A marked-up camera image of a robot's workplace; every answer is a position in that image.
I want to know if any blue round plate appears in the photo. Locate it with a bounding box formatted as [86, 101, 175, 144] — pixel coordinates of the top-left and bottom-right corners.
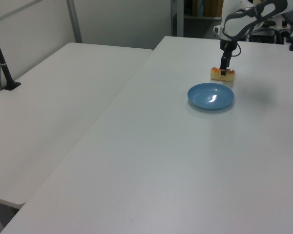
[187, 82, 235, 110]

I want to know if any black camera stand pole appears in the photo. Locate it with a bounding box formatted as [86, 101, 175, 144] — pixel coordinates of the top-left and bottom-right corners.
[0, 19, 22, 91]

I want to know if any black equipment box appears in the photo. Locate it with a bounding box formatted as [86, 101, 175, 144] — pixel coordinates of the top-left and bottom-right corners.
[248, 29, 277, 44]

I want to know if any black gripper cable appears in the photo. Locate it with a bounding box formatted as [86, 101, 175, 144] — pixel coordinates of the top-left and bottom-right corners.
[230, 41, 242, 58]

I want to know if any orange glazed bread loaf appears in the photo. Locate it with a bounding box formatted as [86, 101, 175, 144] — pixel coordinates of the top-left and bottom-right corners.
[210, 67, 235, 81]

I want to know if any background metal shelf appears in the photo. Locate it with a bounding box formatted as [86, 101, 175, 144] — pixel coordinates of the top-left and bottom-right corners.
[170, 0, 224, 39]

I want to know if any grey metal frame post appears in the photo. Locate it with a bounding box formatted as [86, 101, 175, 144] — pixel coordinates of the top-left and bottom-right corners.
[66, 0, 83, 43]

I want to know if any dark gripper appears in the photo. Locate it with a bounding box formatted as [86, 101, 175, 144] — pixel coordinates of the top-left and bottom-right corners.
[219, 36, 238, 76]

